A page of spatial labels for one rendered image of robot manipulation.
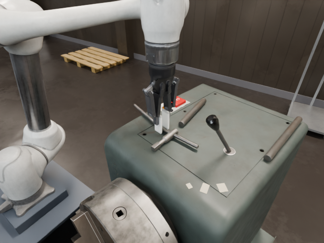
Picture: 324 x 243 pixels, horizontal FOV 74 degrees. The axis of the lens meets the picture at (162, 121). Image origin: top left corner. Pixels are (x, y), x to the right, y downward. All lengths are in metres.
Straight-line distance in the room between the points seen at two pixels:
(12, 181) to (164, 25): 0.89
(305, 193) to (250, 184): 1.90
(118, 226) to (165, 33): 0.46
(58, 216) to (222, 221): 0.86
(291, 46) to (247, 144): 3.14
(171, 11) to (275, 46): 3.36
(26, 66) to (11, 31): 0.28
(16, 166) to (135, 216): 0.67
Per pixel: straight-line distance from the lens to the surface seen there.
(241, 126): 0.82
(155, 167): 0.62
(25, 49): 0.96
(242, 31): 3.92
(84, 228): 0.64
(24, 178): 1.13
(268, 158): 0.69
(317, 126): 3.32
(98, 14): 0.71
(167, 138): 0.68
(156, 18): 0.54
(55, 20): 0.70
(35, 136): 1.18
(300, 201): 2.42
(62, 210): 1.23
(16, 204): 1.25
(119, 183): 0.63
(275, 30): 3.80
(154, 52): 0.57
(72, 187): 1.30
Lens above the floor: 1.71
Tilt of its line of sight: 35 degrees down
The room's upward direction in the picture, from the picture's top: straight up
